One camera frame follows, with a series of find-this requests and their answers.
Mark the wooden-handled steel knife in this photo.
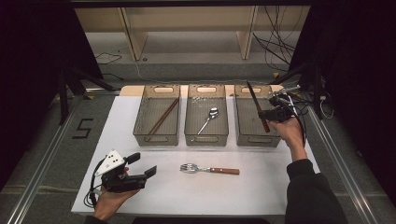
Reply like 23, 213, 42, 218
246, 79, 271, 133

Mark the smoky translucent plastic bin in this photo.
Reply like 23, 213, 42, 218
233, 84, 285, 148
184, 83, 230, 147
133, 84, 181, 147

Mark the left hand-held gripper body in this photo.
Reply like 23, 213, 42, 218
93, 149, 148, 193

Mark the thin black floor cable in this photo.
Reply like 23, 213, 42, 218
94, 51, 124, 82

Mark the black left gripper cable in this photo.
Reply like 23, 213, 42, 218
83, 158, 107, 209

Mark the person's left hand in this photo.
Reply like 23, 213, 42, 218
92, 167, 139, 222

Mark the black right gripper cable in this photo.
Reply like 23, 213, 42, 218
278, 92, 308, 147

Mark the dark curtain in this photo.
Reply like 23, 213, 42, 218
289, 0, 396, 203
0, 0, 105, 188

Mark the person's right hand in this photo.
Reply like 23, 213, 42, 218
268, 117, 307, 162

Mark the brown wooden chopstick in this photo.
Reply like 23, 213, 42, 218
148, 97, 179, 135
150, 98, 181, 136

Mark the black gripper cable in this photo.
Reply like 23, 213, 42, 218
83, 158, 107, 209
278, 92, 308, 147

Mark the long steel spoon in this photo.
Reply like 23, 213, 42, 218
196, 107, 219, 135

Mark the light wooden desk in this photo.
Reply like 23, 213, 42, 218
74, 5, 312, 62

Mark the white floor cable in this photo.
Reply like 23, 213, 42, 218
318, 94, 335, 120

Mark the bundle of black cables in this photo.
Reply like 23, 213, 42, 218
252, 6, 304, 73

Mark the wooden-handled steel fork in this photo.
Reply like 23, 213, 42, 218
179, 162, 241, 175

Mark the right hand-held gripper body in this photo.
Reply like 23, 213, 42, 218
265, 86, 303, 123

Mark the aluminium floor rail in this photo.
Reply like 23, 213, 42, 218
306, 105, 379, 224
6, 96, 85, 224

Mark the black tripod stand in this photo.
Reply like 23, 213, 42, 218
57, 66, 116, 125
270, 62, 325, 120

